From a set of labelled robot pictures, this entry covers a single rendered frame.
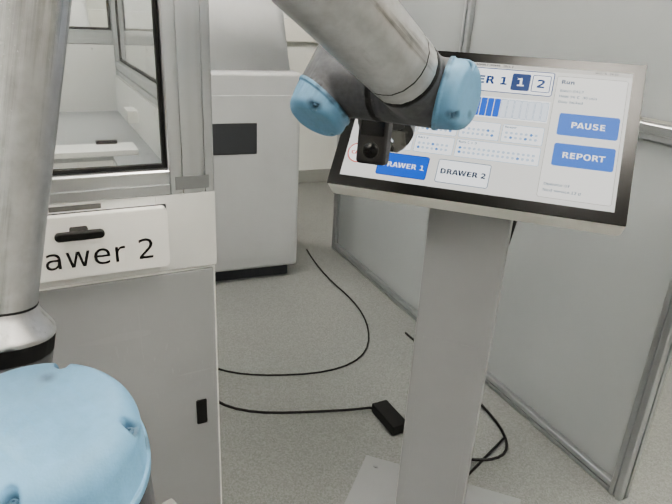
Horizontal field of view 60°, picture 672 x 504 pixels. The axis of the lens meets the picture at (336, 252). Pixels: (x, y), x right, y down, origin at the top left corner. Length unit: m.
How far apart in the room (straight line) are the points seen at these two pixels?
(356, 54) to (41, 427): 0.37
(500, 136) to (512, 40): 1.00
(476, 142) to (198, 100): 0.49
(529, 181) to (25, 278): 0.82
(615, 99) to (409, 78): 0.63
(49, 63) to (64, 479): 0.27
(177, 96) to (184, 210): 0.20
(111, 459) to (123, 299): 0.77
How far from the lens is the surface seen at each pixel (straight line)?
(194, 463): 1.38
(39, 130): 0.47
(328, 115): 0.69
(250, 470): 1.85
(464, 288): 1.22
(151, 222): 1.07
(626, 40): 1.77
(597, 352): 1.90
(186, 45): 1.04
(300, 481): 1.82
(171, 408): 1.28
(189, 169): 1.07
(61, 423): 0.40
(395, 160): 1.10
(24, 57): 0.46
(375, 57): 0.54
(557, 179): 1.07
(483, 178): 1.07
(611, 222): 1.05
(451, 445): 1.43
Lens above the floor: 1.26
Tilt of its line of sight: 22 degrees down
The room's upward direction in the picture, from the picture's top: 3 degrees clockwise
